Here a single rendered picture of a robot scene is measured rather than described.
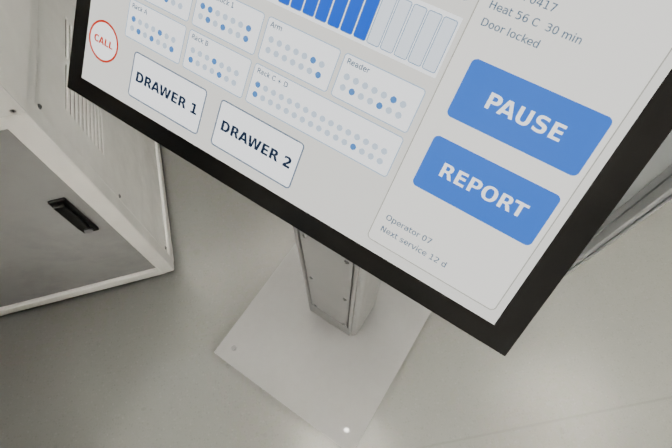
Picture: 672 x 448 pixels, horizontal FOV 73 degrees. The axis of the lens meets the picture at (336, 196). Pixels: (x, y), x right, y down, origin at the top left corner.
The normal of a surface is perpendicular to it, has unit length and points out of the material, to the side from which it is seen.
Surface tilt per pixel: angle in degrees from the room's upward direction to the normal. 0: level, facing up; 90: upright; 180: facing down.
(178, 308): 0
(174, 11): 50
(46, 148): 90
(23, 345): 0
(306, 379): 3
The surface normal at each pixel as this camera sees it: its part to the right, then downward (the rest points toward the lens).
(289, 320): -0.03, -0.44
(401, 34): -0.42, 0.26
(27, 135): 0.27, 0.85
